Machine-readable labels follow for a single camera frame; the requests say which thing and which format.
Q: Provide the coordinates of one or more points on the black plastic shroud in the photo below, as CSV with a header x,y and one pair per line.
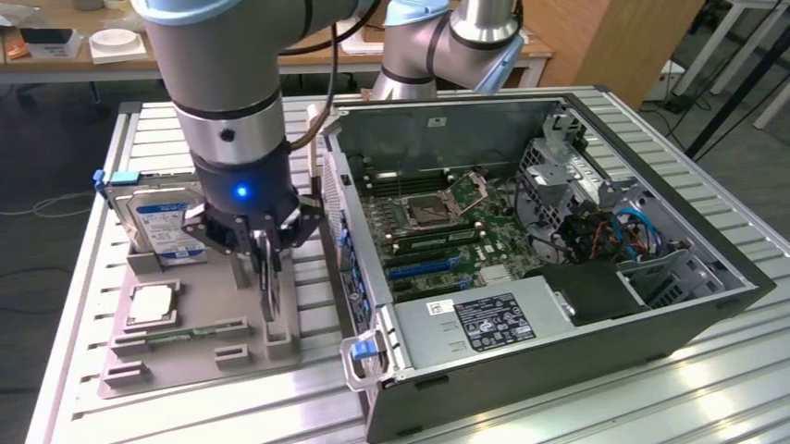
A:
x,y
593,296

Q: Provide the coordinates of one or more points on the white electrical box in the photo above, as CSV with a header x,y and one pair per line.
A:
x,y
669,78

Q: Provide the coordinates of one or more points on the CPU socket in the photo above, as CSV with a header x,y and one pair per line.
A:
x,y
429,210

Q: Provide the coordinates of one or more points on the blue expansion slot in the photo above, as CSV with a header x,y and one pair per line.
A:
x,y
426,267

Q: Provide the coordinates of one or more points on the white box with dark lid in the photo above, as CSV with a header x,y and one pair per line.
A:
x,y
52,44

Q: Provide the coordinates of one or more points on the metal socket cover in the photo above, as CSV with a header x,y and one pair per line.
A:
x,y
469,194

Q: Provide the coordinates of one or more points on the perforated metal drive cage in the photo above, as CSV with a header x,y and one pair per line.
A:
x,y
555,180

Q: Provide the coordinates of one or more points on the black RAM stick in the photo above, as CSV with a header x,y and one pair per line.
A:
x,y
438,241

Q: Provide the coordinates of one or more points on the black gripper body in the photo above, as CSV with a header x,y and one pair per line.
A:
x,y
247,189

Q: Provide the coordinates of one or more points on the grey power supply unit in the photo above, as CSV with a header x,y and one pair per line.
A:
x,y
426,333

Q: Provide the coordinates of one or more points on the silver chipset heatsink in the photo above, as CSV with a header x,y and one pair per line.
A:
x,y
495,274

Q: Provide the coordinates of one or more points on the orange packet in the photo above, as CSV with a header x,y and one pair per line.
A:
x,y
15,48

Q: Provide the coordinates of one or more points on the grey plastic parts rack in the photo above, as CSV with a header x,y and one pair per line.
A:
x,y
203,305

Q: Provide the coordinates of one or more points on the green motherboard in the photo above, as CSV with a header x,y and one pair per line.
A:
x,y
494,231

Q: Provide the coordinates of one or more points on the wooden desk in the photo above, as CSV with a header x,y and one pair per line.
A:
x,y
62,69

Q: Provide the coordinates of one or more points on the white paper stack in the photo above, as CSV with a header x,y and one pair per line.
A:
x,y
364,44

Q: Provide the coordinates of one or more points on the green RAM stick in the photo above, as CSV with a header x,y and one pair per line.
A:
x,y
186,334

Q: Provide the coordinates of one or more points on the black metal stand leg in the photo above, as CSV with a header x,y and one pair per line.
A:
x,y
741,104

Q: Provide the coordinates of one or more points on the black low-profile graphics card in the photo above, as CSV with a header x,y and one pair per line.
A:
x,y
270,296

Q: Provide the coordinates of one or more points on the white table frame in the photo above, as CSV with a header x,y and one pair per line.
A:
x,y
703,53

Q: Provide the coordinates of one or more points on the hard disk in blue caddy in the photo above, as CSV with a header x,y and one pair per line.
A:
x,y
154,222

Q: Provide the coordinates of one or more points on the white round holder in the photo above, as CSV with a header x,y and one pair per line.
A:
x,y
118,46

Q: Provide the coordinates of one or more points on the metal disk bay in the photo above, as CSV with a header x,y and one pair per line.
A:
x,y
673,282

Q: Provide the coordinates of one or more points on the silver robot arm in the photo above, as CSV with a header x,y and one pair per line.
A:
x,y
222,69

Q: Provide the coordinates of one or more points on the silver CPU chip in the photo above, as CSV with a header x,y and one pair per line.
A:
x,y
151,305

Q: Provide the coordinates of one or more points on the blue slot retainer clip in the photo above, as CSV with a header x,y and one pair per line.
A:
x,y
366,305
340,238

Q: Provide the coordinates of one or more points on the wooden cabinet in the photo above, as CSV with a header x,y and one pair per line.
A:
x,y
617,46

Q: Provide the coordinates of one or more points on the blue case latch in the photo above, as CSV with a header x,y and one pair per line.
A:
x,y
362,349

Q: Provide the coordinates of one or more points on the black open PC case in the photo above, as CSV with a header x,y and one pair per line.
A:
x,y
555,370

